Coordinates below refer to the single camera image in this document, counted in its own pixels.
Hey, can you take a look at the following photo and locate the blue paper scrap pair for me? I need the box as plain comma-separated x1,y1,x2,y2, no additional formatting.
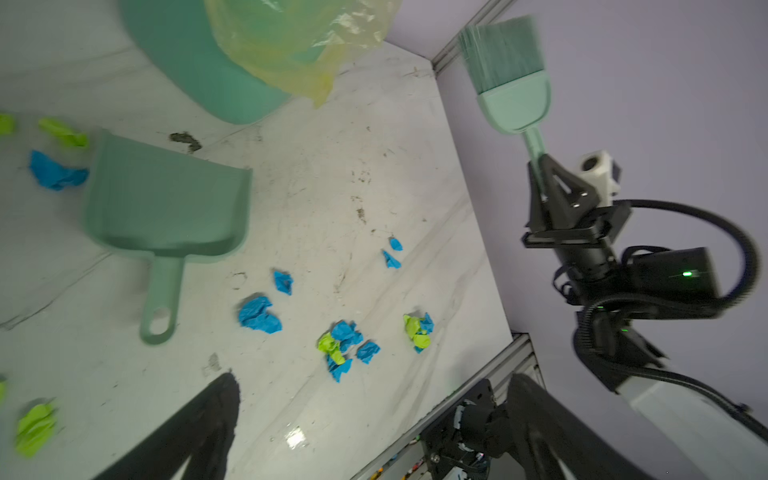
382,236,403,269

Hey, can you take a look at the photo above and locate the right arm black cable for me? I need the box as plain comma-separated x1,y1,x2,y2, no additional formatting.
572,199,768,427

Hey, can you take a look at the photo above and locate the green crumpled paper scrap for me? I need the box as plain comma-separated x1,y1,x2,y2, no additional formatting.
38,117,90,149
15,403,57,458
0,112,16,137

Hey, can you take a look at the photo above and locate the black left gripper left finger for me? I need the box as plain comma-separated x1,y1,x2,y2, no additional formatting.
97,372,240,479

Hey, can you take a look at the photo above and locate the green blue scrap ball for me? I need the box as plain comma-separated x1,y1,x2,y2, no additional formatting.
403,313,434,353

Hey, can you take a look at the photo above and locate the green plastic dustpan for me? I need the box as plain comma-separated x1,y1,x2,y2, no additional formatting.
83,130,252,345

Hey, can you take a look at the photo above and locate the yellow-green bin liner bag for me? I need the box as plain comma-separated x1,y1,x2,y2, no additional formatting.
204,0,402,107

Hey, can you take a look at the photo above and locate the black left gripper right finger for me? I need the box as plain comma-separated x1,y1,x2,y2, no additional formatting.
508,374,650,479

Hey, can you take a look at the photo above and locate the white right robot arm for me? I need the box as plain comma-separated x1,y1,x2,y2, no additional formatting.
522,154,767,479

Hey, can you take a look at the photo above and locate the small blue paper scrap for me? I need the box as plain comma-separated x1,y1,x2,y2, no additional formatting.
273,270,294,296

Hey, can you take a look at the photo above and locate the blue crumpled paper scrap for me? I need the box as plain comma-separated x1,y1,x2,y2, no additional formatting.
29,150,89,191

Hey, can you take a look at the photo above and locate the blue green scrap cluster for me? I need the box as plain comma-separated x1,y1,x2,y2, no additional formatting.
316,320,381,383

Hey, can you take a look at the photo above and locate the green trash bin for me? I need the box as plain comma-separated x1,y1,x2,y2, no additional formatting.
118,0,290,125

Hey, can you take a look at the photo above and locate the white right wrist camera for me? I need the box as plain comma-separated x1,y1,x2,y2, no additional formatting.
578,150,622,207

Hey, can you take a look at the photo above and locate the green hand brush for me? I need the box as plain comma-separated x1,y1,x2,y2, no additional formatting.
458,15,552,188

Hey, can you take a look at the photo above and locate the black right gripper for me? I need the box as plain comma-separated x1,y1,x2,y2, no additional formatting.
522,154,631,282

